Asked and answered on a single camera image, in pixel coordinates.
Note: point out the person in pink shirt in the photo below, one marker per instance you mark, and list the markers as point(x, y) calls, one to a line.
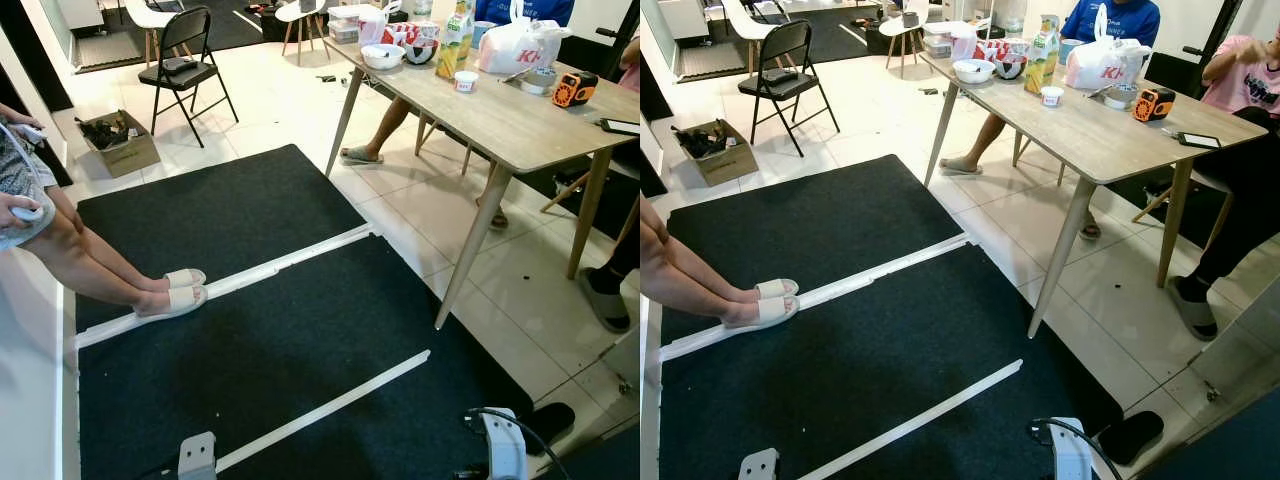
point(1245, 85)
point(625, 255)

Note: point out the person in white slippers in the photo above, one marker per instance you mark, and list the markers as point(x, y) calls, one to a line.
point(690, 275)
point(80, 260)

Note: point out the brown cardboard box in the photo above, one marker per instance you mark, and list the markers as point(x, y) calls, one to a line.
point(125, 158)
point(725, 165)

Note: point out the small black phone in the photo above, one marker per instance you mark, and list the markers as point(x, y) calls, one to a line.
point(1200, 140)
point(620, 127)

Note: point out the printed tape roll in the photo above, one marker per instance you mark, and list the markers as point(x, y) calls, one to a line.
point(1121, 98)
point(540, 82)

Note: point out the black slipper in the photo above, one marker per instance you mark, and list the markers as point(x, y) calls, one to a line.
point(1135, 435)
point(550, 420)

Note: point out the tied white plastic bag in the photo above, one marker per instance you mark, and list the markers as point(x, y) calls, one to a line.
point(1105, 65)
point(520, 50)

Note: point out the small red white cup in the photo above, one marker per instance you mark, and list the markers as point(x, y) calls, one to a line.
point(1052, 97)
point(465, 83)

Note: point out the white floor strip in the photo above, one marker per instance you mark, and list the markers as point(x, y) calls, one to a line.
point(880, 272)
point(910, 421)
point(290, 263)
point(320, 411)

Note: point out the black folding chair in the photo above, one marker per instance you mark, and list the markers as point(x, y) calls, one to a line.
point(187, 28)
point(790, 40)

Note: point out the person in blue shirt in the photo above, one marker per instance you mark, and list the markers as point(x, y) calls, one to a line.
point(520, 10)
point(1110, 20)

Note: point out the red white paper bowl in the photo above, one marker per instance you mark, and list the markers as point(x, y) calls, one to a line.
point(420, 55)
point(1012, 68)

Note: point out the large white bowl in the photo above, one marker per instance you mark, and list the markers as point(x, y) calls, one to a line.
point(974, 74)
point(382, 60)

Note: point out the red white food box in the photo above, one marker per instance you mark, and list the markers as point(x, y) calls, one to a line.
point(992, 48)
point(400, 33)

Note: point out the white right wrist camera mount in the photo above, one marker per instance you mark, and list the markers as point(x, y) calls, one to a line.
point(503, 450)
point(1072, 455)

